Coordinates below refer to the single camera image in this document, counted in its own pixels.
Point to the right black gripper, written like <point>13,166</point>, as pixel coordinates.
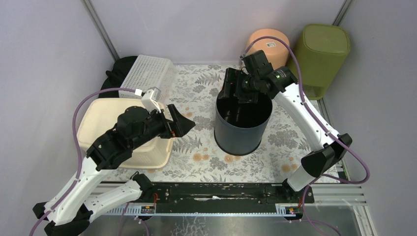
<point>234,76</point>

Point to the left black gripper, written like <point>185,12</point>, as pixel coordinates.
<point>168,120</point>

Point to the orange round bin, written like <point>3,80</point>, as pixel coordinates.
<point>276,53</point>

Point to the dark blue round bin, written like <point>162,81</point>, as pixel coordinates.
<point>239,127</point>

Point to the white slotted basket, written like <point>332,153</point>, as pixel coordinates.
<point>150,72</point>

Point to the cream perforated large basket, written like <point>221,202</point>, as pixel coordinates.
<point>102,115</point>

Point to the green mesh waste bin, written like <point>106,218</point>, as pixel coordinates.
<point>320,51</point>

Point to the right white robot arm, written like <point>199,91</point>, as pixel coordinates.
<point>327,145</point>

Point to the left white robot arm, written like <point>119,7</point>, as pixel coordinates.
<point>72,210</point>

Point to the floral patterned table mat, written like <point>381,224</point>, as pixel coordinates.
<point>197,158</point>

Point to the black cloth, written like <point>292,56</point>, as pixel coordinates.
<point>118,73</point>

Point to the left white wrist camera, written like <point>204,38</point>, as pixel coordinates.
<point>150,99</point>

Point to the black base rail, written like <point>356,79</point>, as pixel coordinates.
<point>223,198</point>

